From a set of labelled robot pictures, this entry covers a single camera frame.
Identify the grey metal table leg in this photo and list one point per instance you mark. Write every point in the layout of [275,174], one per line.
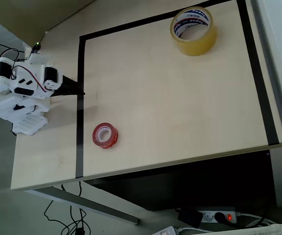
[82,202]

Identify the camera board with green light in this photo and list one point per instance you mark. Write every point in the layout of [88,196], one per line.
[38,58]

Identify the grey power strip red switch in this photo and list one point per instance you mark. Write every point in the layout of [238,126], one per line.
[205,217]

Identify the beige wooden board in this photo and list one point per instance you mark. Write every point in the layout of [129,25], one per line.
[21,14]

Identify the black power adapter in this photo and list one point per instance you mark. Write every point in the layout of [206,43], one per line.
[190,218]

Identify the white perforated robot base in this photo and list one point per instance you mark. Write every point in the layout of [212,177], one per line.
[29,123]

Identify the grey table side panel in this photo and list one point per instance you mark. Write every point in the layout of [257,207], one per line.
[278,178]

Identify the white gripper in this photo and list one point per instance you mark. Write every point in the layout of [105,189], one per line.
[50,74]

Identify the red tape roll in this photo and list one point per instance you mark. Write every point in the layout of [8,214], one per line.
[114,139]

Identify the large yellow tape roll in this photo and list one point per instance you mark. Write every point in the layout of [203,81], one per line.
[199,47]

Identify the white power strip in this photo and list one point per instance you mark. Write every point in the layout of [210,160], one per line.
[166,231]

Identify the black round plug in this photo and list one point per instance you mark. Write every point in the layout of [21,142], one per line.
[219,217]

